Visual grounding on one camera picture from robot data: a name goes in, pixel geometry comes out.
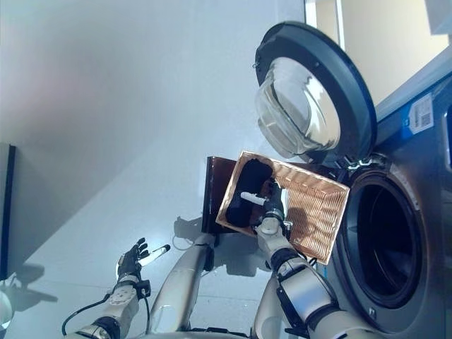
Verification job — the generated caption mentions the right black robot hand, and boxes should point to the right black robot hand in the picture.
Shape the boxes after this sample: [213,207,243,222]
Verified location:
[239,178,285,216]

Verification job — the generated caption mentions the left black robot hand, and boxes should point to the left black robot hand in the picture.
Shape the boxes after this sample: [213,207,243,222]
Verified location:
[116,237,172,280]

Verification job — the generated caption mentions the black garment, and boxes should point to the black garment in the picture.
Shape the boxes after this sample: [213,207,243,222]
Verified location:
[225,158,275,229]

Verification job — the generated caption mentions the dark grey washing machine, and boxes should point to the dark grey washing machine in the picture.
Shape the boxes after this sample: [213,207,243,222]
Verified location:
[317,76,452,339]

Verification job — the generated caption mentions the rectangular wicker laundry basket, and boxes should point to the rectangular wicker laundry basket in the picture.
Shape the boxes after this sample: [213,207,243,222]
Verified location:
[215,150,351,265]

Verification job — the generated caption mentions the left silver robot leg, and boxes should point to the left silver robot leg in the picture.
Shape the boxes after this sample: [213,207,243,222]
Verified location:
[150,234,216,335]

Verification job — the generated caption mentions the silver robot leg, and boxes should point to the silver robot leg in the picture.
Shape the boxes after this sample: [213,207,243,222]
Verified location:
[252,275,301,339]
[150,234,216,335]

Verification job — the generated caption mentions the glossy brown stool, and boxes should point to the glossy brown stool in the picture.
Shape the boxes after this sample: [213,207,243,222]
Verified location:
[201,155,349,234]

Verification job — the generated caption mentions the right silver robot leg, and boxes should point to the right silver robot leg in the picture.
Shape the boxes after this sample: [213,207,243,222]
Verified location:
[252,275,301,339]

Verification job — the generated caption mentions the grey panel with dark edge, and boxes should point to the grey panel with dark edge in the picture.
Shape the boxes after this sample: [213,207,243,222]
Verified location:
[0,143,17,280]

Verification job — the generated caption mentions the round glass washer door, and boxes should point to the round glass washer door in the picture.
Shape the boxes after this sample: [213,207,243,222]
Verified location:
[253,21,378,165]

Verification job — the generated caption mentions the blue energy label sticker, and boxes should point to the blue energy label sticker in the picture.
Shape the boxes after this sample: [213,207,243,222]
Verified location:
[402,93,434,134]

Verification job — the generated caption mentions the white floor cable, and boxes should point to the white floor cable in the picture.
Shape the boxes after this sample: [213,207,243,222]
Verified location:
[172,232,198,251]

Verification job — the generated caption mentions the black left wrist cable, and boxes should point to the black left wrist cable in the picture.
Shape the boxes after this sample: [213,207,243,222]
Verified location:
[61,292,151,336]

